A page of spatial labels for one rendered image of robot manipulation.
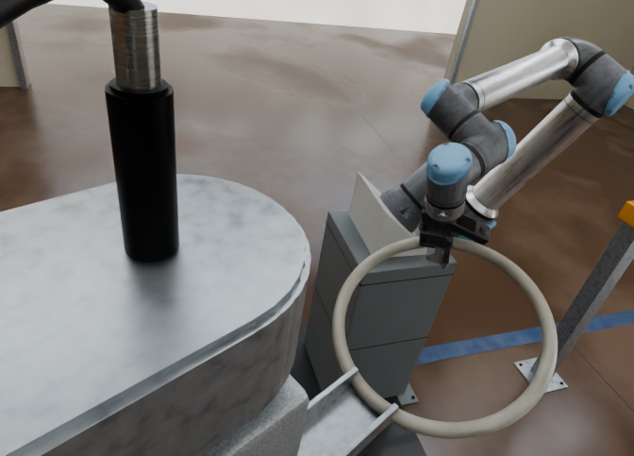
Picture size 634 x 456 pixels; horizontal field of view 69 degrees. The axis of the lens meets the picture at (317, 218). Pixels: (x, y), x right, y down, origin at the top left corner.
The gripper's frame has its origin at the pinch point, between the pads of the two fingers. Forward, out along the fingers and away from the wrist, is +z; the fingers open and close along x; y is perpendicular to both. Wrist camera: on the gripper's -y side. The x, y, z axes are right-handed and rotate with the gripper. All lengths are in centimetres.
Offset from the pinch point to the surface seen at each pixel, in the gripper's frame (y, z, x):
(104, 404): 16, -82, 71
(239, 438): 14, -65, 67
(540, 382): -21.1, -8.6, 32.7
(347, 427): 14, -9, 50
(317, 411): 21, -10, 49
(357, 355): 31, 79, 0
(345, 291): 22.3, -8.4, 20.0
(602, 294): -67, 92, -58
